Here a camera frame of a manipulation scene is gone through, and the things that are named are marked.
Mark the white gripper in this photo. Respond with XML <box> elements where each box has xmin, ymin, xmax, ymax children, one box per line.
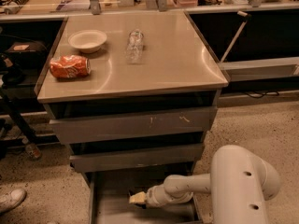
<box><xmin>128</xmin><ymin>184</ymin><xmax>176</xmax><ymax>208</ymax></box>

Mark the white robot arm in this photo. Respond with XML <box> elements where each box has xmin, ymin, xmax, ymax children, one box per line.
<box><xmin>129</xmin><ymin>145</ymin><xmax>281</xmax><ymax>224</ymax></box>

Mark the grey bottom drawer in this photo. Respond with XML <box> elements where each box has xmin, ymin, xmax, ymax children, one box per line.
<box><xmin>89</xmin><ymin>164</ymin><xmax>204</xmax><ymax>224</ymax></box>

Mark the grey drawer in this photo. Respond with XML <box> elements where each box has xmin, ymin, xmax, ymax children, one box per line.
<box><xmin>89</xmin><ymin>164</ymin><xmax>204</xmax><ymax>224</ymax></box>
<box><xmin>70</xmin><ymin>143</ymin><xmax>204</xmax><ymax>173</ymax></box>
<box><xmin>50</xmin><ymin>106</ymin><xmax>217</xmax><ymax>144</ymax></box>

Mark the grey middle drawer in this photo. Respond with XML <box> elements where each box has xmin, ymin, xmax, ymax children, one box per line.
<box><xmin>70</xmin><ymin>143</ymin><xmax>204</xmax><ymax>173</ymax></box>

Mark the grey top drawer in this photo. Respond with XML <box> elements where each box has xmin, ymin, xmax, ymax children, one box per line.
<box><xmin>50</xmin><ymin>106</ymin><xmax>217</xmax><ymax>144</ymax></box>

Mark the grey drawer cabinet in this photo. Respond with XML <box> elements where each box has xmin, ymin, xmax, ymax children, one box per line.
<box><xmin>34</xmin><ymin>10</ymin><xmax>231</xmax><ymax>224</ymax></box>

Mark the bottle on floor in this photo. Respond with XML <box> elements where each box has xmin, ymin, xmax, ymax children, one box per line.
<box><xmin>22</xmin><ymin>137</ymin><xmax>42</xmax><ymax>160</ymax></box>

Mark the white shoe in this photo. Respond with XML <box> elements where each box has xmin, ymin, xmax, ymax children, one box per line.
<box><xmin>0</xmin><ymin>189</ymin><xmax>27</xmax><ymax>214</ymax></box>

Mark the black tripod stand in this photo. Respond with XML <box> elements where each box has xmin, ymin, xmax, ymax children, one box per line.
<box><xmin>0</xmin><ymin>53</ymin><xmax>36</xmax><ymax>143</ymax></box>

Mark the clear plastic water bottle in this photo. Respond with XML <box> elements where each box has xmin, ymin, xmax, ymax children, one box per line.
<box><xmin>125</xmin><ymin>29</ymin><xmax>144</xmax><ymax>63</ymax></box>

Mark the crushed orange soda can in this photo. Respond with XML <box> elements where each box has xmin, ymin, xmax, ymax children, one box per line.
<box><xmin>50</xmin><ymin>55</ymin><xmax>91</xmax><ymax>78</ymax></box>

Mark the white paper bowl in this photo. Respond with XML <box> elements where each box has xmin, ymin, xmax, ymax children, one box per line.
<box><xmin>68</xmin><ymin>30</ymin><xmax>107</xmax><ymax>54</ymax></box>

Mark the black bag with label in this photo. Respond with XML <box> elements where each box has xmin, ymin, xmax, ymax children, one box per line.
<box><xmin>5</xmin><ymin>41</ymin><xmax>48</xmax><ymax>69</ymax></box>

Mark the black cable on floor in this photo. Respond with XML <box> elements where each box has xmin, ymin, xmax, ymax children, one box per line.
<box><xmin>242</xmin><ymin>90</ymin><xmax>280</xmax><ymax>99</ymax></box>

